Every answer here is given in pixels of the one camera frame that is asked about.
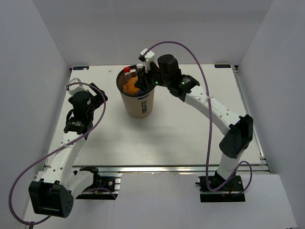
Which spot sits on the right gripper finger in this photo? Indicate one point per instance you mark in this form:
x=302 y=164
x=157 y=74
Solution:
x=147 y=75
x=142 y=84

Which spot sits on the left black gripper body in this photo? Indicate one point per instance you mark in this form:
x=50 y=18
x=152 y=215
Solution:
x=96 y=100

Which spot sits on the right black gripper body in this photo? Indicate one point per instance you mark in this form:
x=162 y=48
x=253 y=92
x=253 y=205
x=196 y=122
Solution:
x=156 y=77

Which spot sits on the blue label water bottle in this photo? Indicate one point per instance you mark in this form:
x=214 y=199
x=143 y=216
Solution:
x=139 y=68
x=140 y=92

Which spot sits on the orange juice bottle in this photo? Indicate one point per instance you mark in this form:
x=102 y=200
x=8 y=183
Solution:
x=130 y=87

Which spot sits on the red label water bottle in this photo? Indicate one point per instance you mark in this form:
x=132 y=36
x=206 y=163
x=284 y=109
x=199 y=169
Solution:
x=128 y=74

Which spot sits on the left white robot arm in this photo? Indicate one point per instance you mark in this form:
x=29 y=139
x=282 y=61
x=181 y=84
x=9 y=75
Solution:
x=58 y=187

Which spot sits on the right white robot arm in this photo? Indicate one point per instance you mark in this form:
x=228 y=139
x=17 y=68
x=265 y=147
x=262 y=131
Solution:
x=237 y=130

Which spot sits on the brown bin with black rim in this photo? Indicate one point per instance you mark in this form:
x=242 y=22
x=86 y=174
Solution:
x=137 y=106

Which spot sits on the left blue corner marker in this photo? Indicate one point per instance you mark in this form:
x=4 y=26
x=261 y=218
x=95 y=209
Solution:
x=80 y=68

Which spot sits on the blue corner marker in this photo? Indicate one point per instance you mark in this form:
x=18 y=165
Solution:
x=80 y=68
x=222 y=66

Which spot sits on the right blue corner marker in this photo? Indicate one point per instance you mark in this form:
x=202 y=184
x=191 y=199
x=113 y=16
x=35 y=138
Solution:
x=222 y=66

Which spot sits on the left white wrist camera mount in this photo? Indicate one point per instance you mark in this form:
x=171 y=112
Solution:
x=78 y=87

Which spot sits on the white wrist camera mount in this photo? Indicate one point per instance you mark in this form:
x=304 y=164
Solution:
x=146 y=57
x=78 y=87

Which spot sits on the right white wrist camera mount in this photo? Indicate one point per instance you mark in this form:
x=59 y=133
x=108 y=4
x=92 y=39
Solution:
x=146 y=57

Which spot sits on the aluminium table frame rail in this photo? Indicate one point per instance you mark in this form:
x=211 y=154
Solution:
x=242 y=168

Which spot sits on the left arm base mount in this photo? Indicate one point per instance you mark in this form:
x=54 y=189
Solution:
x=102 y=188

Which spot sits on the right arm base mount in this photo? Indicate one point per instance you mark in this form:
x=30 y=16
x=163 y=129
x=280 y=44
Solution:
x=230 y=192

